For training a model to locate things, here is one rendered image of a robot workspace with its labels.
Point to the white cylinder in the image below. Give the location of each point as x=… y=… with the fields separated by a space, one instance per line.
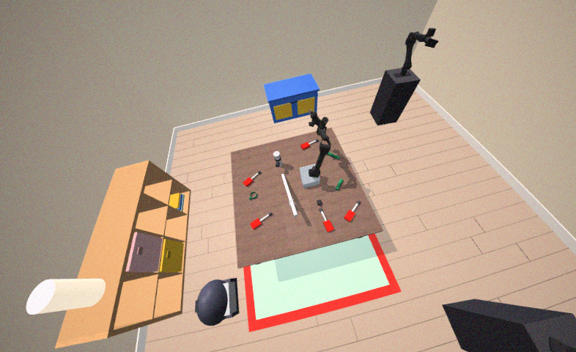
x=289 y=196

